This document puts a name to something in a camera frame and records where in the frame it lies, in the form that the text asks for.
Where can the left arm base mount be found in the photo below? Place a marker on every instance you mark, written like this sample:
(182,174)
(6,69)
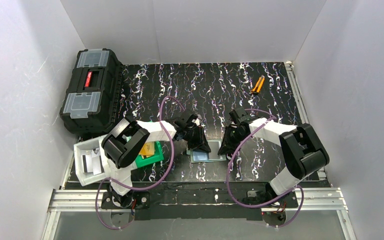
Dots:
(125,205)

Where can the green plastic bin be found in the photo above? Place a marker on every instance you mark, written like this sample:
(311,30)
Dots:
(141,162)

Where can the gold credit cards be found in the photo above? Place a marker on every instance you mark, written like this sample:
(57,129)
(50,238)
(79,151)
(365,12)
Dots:
(148,150)

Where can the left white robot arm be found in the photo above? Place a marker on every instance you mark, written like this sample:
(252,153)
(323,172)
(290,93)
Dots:
(123,144)

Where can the black toolbox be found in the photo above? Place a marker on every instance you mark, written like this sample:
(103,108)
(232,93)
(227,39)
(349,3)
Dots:
(92,99)

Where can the grey silver credit card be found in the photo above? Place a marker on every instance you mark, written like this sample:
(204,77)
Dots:
(214,147)

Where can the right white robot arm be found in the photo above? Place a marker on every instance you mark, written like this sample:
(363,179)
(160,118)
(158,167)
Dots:
(301,147)

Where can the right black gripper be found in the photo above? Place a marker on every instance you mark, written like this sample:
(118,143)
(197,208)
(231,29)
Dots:
(233,133)

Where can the white bin with silver cards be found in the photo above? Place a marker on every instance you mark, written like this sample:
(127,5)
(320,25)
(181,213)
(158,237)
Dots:
(86,179)

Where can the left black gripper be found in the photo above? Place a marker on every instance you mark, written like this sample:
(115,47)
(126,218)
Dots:
(194,133)

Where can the silver credit cards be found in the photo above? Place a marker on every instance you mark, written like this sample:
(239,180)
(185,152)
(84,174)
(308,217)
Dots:
(92,161)

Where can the aluminium frame rail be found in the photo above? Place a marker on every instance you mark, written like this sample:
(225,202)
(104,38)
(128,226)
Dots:
(193,202)

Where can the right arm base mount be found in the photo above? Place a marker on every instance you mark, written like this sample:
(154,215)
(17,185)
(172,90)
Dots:
(279,213)

